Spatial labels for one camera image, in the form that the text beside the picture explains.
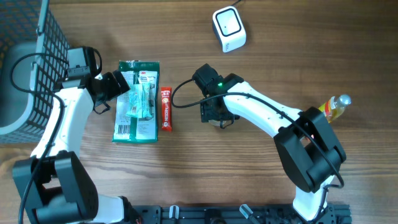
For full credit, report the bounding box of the green lid round container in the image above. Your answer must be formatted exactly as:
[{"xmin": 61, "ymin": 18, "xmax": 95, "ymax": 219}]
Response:
[{"xmin": 208, "ymin": 119, "xmax": 225, "ymax": 126}]

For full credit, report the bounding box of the teal snack bar wrapper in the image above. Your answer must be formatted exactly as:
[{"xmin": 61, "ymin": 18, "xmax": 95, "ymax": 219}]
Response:
[{"xmin": 126, "ymin": 83, "xmax": 153, "ymax": 119}]

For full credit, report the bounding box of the red Nescafe coffee stick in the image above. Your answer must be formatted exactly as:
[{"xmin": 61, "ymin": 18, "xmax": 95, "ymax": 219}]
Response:
[{"xmin": 160, "ymin": 86, "xmax": 172, "ymax": 132}]

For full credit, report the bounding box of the yellow oil bottle silver cap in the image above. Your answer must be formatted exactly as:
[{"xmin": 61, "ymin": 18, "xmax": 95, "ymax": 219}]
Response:
[{"xmin": 318, "ymin": 94, "xmax": 351, "ymax": 123}]

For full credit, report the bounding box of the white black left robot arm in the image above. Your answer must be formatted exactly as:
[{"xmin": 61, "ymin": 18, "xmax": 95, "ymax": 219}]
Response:
[{"xmin": 12, "ymin": 70, "xmax": 135, "ymax": 223}]

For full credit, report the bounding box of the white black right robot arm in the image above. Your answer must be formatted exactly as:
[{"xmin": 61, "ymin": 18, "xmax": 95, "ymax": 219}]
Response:
[{"xmin": 193, "ymin": 73, "xmax": 346, "ymax": 223}]

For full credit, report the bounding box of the white barcode scanner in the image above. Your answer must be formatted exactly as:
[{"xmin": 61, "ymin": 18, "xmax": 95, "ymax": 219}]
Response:
[{"xmin": 212, "ymin": 6, "xmax": 246, "ymax": 53}]

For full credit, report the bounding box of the grey plastic mesh basket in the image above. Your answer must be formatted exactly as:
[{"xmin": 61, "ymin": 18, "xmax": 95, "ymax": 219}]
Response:
[{"xmin": 1, "ymin": 0, "xmax": 70, "ymax": 144}]

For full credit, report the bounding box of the black left camera cable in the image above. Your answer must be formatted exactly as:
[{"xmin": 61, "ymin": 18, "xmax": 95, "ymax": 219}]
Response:
[{"xmin": 9, "ymin": 52, "xmax": 70, "ymax": 224}]

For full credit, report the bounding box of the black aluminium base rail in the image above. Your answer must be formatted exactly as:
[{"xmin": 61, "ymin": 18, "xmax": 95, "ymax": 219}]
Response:
[{"xmin": 124, "ymin": 203, "xmax": 353, "ymax": 224}]

